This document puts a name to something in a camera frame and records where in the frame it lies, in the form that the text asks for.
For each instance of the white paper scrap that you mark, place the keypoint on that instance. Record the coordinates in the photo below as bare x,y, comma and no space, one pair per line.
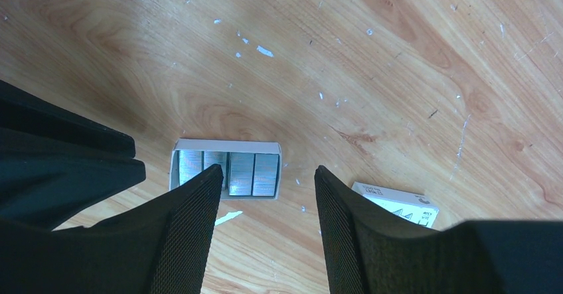
227,217

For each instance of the white staple box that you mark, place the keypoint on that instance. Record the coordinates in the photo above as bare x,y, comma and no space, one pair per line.
412,207

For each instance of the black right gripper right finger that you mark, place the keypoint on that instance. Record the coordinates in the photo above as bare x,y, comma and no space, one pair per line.
370,250

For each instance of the grey staple strips tray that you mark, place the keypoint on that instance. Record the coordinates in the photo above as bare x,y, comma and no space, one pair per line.
251,169

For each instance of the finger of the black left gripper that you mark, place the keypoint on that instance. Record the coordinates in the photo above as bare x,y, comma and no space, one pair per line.
44,182
24,112

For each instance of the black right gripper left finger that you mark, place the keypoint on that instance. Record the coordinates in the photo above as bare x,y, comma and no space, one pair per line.
160,246

